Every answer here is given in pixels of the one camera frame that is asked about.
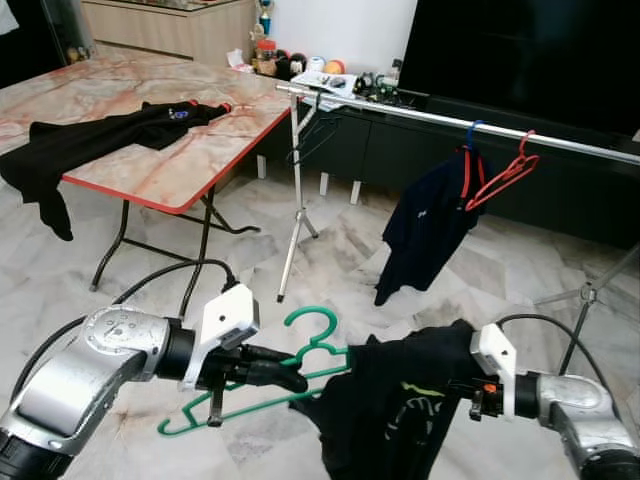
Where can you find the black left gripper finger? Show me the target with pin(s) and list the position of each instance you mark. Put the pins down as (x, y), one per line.
(285, 377)
(275, 355)

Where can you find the green plastic hanger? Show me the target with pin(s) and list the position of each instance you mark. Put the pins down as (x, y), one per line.
(332, 322)

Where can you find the black printed T-shirt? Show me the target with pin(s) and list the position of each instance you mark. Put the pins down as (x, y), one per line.
(380, 400)

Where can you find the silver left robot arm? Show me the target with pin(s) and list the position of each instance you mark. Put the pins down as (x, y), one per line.
(90, 360)

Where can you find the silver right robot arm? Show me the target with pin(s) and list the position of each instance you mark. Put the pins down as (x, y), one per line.
(580, 410)

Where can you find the red plastic hanger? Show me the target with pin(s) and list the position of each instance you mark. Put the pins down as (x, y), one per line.
(527, 158)

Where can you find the blue plastic hanger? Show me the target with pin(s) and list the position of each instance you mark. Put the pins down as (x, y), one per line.
(470, 127)

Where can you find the navy polo shirt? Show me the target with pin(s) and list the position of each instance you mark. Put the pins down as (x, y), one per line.
(425, 225)

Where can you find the black TV console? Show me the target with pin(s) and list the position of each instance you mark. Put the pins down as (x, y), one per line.
(560, 200)

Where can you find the silver metal clothes rack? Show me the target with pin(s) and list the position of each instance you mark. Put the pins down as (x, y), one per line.
(400, 112)

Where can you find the stack of white papers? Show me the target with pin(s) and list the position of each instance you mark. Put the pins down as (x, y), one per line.
(328, 86)

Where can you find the black and white mouse plush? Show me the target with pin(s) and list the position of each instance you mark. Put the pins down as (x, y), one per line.
(294, 66)

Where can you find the white and blue round plush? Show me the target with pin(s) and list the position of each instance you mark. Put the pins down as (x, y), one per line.
(314, 65)

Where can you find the orange round plush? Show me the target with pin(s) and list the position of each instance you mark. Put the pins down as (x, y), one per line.
(333, 68)

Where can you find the brown jar with red lid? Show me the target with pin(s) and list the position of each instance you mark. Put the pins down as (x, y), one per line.
(265, 58)

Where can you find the white tissue box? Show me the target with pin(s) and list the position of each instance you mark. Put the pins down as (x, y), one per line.
(239, 60)

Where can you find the marble pattern folding table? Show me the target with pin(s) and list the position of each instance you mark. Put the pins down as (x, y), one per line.
(120, 85)

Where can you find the light wooden sideboard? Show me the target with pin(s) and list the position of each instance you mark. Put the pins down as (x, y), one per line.
(170, 35)

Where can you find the blue and gold trophy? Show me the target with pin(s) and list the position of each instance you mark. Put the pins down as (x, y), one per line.
(265, 18)

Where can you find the black television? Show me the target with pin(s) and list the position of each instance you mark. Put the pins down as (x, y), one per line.
(520, 55)

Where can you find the dark glass display cabinet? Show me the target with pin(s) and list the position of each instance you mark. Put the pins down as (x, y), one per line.
(30, 40)

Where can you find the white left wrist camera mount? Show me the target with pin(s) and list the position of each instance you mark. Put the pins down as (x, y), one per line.
(225, 320)

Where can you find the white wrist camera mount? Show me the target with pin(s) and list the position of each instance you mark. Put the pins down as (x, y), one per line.
(225, 320)
(495, 350)

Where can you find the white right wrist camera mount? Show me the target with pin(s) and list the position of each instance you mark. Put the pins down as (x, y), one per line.
(495, 350)

